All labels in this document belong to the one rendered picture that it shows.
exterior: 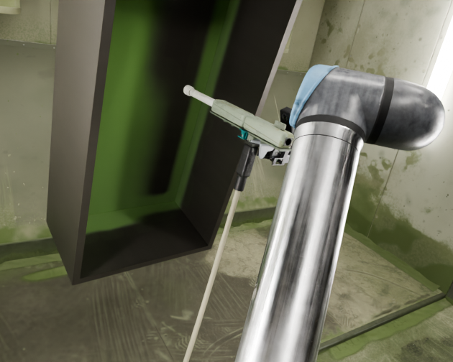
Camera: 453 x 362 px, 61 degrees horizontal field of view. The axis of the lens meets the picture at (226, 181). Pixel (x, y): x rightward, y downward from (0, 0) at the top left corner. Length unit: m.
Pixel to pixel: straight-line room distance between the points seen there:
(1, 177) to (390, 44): 2.56
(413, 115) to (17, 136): 2.04
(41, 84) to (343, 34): 2.19
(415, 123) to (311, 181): 0.20
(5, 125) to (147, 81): 1.08
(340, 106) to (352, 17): 2.64
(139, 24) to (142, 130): 0.42
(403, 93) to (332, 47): 2.68
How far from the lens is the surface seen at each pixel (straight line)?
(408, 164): 2.87
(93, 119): 1.08
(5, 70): 2.48
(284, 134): 0.96
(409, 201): 2.88
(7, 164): 2.33
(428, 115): 0.71
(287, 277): 0.56
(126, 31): 1.41
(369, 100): 0.66
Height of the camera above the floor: 1.39
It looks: 22 degrees down
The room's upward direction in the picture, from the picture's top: 10 degrees clockwise
